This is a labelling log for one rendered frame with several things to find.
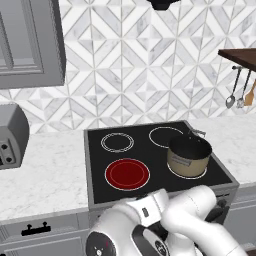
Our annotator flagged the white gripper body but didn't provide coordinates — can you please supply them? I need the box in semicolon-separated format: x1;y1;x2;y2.
150;188;171;223

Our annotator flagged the black glass stove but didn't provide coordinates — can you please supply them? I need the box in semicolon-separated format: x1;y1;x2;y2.
83;119;241;224

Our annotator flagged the beige pot with black interior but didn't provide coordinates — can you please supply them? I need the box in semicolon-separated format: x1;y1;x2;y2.
166;129;214;180

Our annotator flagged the grey drawer front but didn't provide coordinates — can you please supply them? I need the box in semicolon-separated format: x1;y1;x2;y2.
0;212;90;240

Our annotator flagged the hanging metal spoon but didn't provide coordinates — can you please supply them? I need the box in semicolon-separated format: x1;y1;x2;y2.
225;65;243;110

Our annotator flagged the grey cupboard door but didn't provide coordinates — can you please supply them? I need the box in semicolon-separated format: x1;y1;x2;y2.
0;236;86;256

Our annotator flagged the hanging wooden spatula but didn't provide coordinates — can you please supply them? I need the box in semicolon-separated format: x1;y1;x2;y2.
243;79;256;108

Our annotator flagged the grey toaster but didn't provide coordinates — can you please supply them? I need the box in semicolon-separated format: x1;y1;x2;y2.
0;102;31;171

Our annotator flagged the dark wooden shelf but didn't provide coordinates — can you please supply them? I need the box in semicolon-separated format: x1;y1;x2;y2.
217;47;256;73

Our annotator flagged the black range hood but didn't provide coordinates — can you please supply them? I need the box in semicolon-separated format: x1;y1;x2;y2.
146;0;183;11

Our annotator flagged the black drawer handle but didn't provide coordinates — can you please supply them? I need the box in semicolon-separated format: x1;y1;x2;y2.
20;223;52;237

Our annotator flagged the grey wall cupboard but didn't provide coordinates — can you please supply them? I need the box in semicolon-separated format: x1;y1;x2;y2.
0;0;67;90

